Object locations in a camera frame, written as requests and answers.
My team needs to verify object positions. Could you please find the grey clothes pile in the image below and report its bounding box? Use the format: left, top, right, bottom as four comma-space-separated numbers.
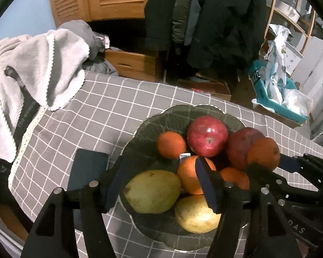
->
56, 20, 119, 76

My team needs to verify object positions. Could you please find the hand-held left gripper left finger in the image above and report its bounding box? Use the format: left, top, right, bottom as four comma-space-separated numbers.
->
21, 156, 132, 258

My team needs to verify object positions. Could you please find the wooden shelf rack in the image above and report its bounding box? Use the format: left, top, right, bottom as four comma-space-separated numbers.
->
264, 0, 317, 57

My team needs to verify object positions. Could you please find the teal plastic crate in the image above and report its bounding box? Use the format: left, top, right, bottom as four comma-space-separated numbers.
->
249, 60, 309, 125

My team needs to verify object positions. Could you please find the red apple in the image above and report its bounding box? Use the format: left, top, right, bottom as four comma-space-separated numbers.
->
187, 115, 229, 158
226, 127, 266, 170

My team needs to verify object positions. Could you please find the large orange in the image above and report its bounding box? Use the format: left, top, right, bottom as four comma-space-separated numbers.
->
247, 137, 281, 171

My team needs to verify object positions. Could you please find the medium orange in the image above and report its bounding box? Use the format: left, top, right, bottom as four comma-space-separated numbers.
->
177, 155, 217, 195

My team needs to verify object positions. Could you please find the white printed rice bag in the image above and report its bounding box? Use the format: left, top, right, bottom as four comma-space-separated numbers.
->
264, 24, 292, 105

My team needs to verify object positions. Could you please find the pale fleece blanket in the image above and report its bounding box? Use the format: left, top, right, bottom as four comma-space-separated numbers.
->
0, 28, 90, 163

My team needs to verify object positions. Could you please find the white patterned storage box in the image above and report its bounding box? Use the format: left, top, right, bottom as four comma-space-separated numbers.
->
284, 47, 304, 76

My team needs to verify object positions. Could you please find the green glass plate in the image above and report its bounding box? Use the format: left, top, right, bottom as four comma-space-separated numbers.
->
118, 103, 256, 252

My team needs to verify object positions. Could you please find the black coat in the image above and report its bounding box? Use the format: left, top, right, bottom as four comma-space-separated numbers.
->
187, 0, 267, 70

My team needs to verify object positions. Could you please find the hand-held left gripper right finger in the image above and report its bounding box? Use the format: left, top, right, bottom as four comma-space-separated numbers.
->
195, 156, 299, 258

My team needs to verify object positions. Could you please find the dark cloth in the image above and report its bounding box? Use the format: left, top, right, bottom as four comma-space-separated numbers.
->
0, 152, 15, 205

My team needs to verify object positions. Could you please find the yellow-green pear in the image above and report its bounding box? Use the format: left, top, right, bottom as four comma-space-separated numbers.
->
123, 170, 182, 214
174, 195, 222, 234

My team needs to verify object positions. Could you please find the blue-grey jacket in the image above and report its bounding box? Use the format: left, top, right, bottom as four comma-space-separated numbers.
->
184, 0, 213, 46

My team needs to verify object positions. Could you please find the dark grey jacket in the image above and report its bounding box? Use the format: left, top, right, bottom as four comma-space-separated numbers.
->
144, 0, 183, 51

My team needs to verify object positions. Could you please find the white pot with lid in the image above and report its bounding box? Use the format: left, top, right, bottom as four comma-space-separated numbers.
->
276, 0, 302, 23

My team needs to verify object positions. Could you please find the grey checked tablecloth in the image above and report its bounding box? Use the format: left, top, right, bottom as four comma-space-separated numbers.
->
8, 70, 323, 258

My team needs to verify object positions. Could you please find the brown cardboard box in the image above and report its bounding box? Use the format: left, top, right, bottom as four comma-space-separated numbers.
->
252, 103, 310, 129

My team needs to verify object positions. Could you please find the flat cardboard box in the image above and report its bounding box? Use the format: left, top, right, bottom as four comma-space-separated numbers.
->
175, 78, 232, 101

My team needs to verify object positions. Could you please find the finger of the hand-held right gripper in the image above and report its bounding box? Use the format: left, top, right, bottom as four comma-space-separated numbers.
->
245, 164, 318, 203
279, 153, 323, 178

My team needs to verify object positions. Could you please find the wooden louvered wardrobe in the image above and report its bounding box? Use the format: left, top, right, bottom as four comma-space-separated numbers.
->
46, 0, 157, 29

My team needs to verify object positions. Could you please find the small orange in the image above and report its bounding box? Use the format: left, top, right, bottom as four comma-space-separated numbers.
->
219, 167, 250, 191
157, 131, 187, 159

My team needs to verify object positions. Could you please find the wooden drawer box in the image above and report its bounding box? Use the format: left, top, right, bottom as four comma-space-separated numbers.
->
104, 49, 165, 82

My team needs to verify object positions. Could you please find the clear plastic bag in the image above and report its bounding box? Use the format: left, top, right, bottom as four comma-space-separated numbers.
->
281, 89, 313, 116

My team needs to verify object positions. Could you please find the olive green jacket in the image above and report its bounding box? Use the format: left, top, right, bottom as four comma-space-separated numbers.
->
172, 0, 194, 43

